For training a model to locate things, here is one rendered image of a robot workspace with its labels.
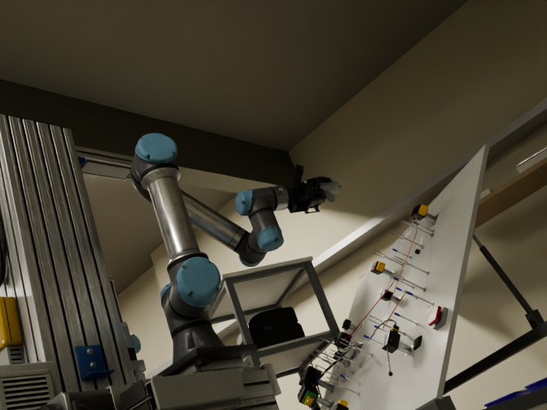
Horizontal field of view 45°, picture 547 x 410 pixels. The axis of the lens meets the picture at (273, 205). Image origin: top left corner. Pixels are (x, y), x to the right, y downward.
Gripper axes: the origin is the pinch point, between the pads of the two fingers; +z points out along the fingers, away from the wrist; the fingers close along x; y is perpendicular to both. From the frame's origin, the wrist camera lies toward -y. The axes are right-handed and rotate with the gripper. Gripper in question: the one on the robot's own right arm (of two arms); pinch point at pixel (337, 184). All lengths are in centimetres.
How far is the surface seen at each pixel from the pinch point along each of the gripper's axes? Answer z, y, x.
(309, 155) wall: 189, -233, -259
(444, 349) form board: 11, 58, -9
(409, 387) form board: 8, 60, -29
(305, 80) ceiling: 158, -240, -173
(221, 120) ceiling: 96, -246, -217
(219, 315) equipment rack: 14, -49, -170
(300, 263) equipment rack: 45, -41, -117
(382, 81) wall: 230, -233, -173
